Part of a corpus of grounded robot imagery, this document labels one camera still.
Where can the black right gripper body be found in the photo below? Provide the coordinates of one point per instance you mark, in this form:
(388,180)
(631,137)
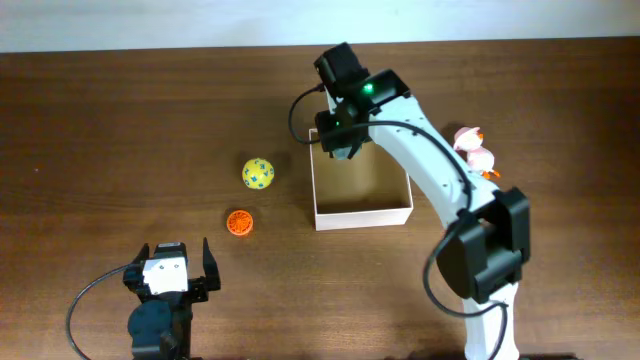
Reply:
(334,128)

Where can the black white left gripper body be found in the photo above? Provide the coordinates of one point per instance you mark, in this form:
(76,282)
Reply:
(196,290)

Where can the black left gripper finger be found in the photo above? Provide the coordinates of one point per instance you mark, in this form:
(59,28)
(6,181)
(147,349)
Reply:
(212,278)
(142,256)

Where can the white duck toy pink hat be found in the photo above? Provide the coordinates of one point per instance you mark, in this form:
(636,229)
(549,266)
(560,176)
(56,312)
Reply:
(479,159)

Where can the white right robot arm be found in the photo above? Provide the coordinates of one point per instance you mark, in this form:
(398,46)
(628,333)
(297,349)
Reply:
(487,230)

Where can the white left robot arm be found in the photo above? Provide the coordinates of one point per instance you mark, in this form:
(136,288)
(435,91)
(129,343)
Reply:
(160,327)

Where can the orange round lattice toy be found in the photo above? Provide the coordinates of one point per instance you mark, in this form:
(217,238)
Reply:
(239,222)

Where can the pink cardboard box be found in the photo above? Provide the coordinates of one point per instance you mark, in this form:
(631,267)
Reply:
(369,190)

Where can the yellow ball blue letters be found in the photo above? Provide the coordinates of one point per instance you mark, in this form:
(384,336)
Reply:
(258,173)

